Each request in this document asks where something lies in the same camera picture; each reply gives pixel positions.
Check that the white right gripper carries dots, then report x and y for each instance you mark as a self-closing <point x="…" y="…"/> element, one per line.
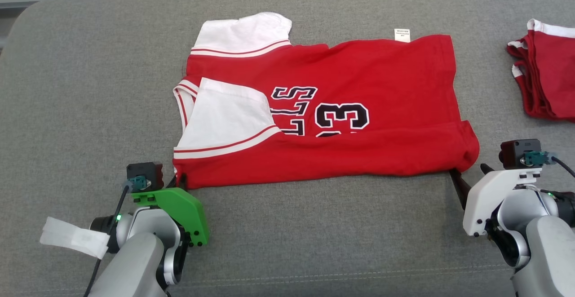
<point x="483" y="198"/>

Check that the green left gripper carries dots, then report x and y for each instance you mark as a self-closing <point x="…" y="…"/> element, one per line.
<point x="188" y="211"/>

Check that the red shorts with white stripe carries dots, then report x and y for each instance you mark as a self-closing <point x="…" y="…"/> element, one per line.
<point x="552" y="77"/>

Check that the red white jersey shirt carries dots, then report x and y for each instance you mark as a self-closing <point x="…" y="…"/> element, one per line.
<point x="382" y="72"/>

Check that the white tape flag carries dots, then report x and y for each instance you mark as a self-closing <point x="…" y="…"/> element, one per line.
<point x="72" y="237"/>

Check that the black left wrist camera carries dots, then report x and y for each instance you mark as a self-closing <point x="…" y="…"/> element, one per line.
<point x="150" y="171"/>

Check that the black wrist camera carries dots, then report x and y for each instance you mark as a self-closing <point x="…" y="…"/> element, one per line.
<point x="150" y="171"/>
<point x="512" y="151"/>

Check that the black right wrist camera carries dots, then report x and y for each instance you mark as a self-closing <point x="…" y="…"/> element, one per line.
<point x="512" y="151"/>

